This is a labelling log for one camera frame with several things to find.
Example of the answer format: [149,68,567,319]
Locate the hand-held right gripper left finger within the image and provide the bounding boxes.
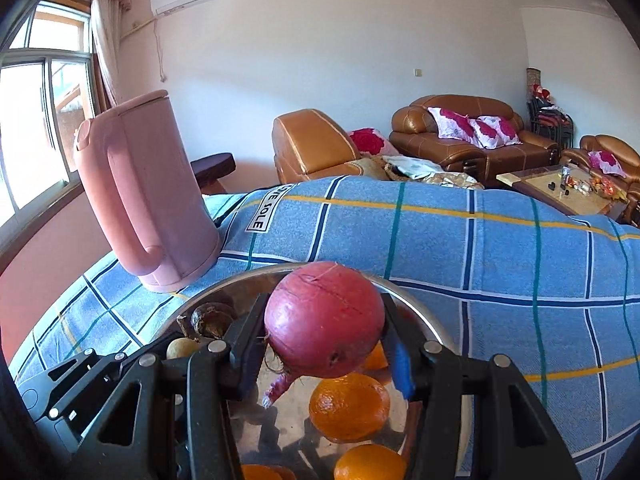
[72,292,272,480]

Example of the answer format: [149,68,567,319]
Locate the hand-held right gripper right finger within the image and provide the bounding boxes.
[381,292,583,480]

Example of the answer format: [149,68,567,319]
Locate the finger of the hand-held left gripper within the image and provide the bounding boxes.
[46,347,126,382]
[45,332,188,422]

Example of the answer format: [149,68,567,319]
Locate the orange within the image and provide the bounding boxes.
[360,342,391,372]
[308,372,392,443]
[241,464,296,480]
[333,443,408,480]

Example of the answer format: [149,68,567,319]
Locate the dark brown wrinkled fruit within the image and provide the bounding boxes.
[190,302,237,341]

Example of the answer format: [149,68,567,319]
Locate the small brown kiwi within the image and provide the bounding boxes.
[166,338,201,361]

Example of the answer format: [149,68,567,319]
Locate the stainless steel bowl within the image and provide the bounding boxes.
[161,262,473,480]

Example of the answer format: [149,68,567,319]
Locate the blue plaid cloth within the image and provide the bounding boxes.
[7,175,640,480]

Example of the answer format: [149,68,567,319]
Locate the pink electric kettle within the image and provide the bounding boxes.
[73,89,222,293]

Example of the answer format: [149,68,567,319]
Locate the dark brown bench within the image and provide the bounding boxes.
[190,152,237,195]

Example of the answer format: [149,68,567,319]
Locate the white cloth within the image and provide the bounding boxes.
[382,155,446,181]

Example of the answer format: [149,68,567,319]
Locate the orange leather armchair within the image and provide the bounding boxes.
[271,108,388,184]

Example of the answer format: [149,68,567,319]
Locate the wooden coffee table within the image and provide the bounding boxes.
[496,164,631,221]

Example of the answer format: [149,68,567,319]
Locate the red floral pillow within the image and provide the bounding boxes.
[477,116,524,147]
[467,117,501,150]
[348,127,399,157]
[587,150,627,178]
[427,106,477,142]

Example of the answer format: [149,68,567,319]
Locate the window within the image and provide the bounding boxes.
[0,0,101,261]

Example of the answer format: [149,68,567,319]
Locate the brown leather three-seat sofa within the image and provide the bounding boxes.
[389,94,560,186]

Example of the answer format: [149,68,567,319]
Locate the pile of snacks and fruit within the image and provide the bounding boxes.
[572,170,628,201]

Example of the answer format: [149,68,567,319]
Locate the stacked black chairs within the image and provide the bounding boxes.
[527,97,575,148]

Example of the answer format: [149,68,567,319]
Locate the brown leather armchair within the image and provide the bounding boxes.
[559,134,640,226]

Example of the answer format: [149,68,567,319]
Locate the pink curtain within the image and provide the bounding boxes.
[82,0,133,111]

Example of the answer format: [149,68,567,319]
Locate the air conditioner hose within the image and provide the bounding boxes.
[152,15,169,83]

